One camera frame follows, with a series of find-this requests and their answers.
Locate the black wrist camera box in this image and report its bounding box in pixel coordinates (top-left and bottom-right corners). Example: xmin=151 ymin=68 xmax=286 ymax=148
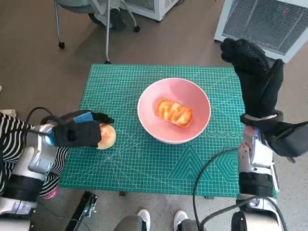
xmin=51 ymin=120 xmax=102 ymax=148
xmin=262 ymin=121 xmax=308 ymax=157

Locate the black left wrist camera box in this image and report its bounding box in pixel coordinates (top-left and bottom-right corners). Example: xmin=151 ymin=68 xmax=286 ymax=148
xmin=51 ymin=120 xmax=102 ymax=148

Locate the grey office chair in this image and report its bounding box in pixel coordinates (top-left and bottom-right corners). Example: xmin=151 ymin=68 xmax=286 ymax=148
xmin=53 ymin=0 xmax=141 ymax=64

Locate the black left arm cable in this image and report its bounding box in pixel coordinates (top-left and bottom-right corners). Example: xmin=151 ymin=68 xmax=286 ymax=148
xmin=24 ymin=106 xmax=61 ymax=135

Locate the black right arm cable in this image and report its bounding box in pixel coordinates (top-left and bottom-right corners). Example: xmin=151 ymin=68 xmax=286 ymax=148
xmin=193 ymin=147 xmax=241 ymax=231

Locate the green cutting mat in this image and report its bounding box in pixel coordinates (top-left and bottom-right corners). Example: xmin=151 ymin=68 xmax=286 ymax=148
xmin=59 ymin=63 xmax=244 ymax=198

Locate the small white mesh cabinet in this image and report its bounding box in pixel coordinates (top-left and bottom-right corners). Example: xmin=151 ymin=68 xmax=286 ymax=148
xmin=120 ymin=0 xmax=180 ymax=23

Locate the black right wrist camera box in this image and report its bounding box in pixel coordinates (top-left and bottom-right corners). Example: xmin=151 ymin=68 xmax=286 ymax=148
xmin=262 ymin=121 xmax=308 ymax=157

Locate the round toy bread bun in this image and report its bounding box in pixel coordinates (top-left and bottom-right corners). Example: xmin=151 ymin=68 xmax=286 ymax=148
xmin=96 ymin=124 xmax=117 ymax=150

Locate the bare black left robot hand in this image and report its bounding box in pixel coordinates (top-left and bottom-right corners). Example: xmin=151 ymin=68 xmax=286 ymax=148
xmin=57 ymin=109 xmax=115 ymax=125

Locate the orange rectangular toy bread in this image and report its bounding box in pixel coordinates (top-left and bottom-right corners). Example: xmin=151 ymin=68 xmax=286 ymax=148
xmin=155 ymin=97 xmax=194 ymax=128

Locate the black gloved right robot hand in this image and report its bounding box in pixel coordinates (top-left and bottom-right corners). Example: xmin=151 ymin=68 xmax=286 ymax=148
xmin=220 ymin=38 xmax=284 ymax=118

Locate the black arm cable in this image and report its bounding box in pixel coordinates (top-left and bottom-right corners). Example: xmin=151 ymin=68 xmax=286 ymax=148
xmin=193 ymin=147 xmax=241 ymax=231
xmin=24 ymin=106 xmax=61 ymax=135

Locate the pink bowl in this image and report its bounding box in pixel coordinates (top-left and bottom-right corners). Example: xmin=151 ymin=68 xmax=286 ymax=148
xmin=137 ymin=77 xmax=212 ymax=144

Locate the black metal bracket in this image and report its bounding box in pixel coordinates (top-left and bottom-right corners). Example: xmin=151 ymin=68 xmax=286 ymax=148
xmin=64 ymin=191 xmax=99 ymax=231

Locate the person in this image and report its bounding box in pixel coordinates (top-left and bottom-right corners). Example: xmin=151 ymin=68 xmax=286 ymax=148
xmin=88 ymin=0 xmax=127 ymax=31
xmin=0 ymin=84 xmax=69 ymax=199
xmin=115 ymin=208 xmax=204 ymax=231

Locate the large white mesh cabinet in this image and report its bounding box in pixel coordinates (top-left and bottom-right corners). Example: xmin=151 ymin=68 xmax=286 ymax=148
xmin=214 ymin=0 xmax=308 ymax=64

